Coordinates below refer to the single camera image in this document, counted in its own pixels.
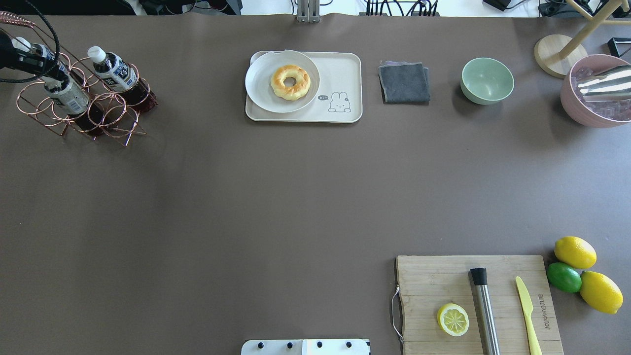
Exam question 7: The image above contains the beige rabbit tray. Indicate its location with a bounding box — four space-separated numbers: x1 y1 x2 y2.
245 50 363 123

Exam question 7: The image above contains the yellow lemon near board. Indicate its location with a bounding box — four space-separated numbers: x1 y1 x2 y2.
554 236 597 269

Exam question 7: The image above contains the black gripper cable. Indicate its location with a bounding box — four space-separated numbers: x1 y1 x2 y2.
0 0 61 83

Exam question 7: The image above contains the green lime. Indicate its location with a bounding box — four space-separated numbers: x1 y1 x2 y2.
546 261 582 293

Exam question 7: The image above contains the green bowl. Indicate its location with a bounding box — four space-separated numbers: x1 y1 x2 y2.
460 58 515 105

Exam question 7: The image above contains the white plate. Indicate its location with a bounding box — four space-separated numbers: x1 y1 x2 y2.
245 50 320 113

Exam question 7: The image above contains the wooden stand with round base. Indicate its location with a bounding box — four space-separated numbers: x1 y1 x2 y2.
534 0 630 79

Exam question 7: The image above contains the glazed donut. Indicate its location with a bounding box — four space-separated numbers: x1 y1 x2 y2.
270 65 312 101

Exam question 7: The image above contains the copper wire bottle rack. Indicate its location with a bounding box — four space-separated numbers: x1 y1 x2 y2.
1 11 157 146

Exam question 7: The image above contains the tea bottle from rack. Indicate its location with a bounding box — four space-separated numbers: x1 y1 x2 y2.
18 37 104 137

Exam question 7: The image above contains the half lemon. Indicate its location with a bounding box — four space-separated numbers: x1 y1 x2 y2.
437 303 469 337

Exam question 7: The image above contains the grey folded cloth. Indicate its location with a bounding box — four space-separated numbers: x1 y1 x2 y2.
378 61 431 104

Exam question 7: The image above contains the aluminium camera post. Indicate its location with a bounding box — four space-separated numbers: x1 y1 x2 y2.
297 0 321 23

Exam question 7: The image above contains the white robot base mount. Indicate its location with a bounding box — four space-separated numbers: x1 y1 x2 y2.
241 338 371 355

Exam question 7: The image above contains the pink bowl with ice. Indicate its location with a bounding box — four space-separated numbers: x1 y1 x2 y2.
560 54 630 128

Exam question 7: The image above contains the yellow lemon outer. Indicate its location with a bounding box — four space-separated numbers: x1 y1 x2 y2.
579 271 624 315

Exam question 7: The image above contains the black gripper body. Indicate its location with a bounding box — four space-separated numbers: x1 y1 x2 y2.
0 32 50 74

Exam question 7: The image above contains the yellow plastic knife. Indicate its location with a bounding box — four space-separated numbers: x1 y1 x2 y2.
515 276 543 355

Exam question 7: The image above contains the bamboo cutting board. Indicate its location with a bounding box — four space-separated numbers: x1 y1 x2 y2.
396 255 564 355

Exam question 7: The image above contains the steel muddler black tip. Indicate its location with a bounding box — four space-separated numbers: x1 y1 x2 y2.
470 268 501 355

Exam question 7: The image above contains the tea bottle right in rack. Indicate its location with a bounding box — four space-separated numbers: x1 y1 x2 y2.
87 46 157 114

